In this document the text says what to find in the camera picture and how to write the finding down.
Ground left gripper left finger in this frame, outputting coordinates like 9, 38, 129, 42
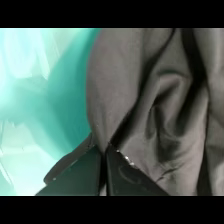
35, 133, 102, 197

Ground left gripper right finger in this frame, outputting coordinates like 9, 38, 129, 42
105, 143, 170, 197

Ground grey garment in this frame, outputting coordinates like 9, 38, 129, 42
85, 28, 224, 197

